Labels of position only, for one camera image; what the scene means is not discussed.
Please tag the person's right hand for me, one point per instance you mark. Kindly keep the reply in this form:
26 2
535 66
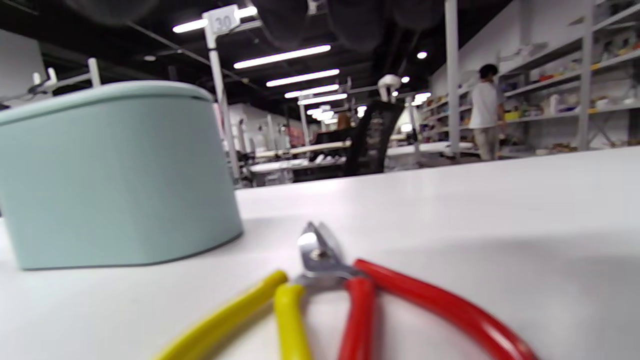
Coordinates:
360 20

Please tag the mint green lidded bin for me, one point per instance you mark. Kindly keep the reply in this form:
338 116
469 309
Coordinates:
115 180

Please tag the round ceiling spotlight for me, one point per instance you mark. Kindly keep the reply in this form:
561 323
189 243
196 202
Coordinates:
422 55

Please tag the row of ceiling light strips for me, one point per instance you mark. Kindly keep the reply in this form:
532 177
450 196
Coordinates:
282 56

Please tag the white square pillar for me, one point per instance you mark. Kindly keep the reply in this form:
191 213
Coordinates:
452 75

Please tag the black office chair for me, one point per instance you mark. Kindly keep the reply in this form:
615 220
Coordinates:
372 135

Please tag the cluttered background workbench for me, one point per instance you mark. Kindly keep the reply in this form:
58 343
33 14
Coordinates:
295 160

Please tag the grey metal shelving rack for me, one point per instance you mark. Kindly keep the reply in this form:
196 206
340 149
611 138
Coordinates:
550 85

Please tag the white post with sign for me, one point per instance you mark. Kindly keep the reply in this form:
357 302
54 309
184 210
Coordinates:
220 90

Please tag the white metal hook frame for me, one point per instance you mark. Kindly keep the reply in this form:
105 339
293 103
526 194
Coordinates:
60 82

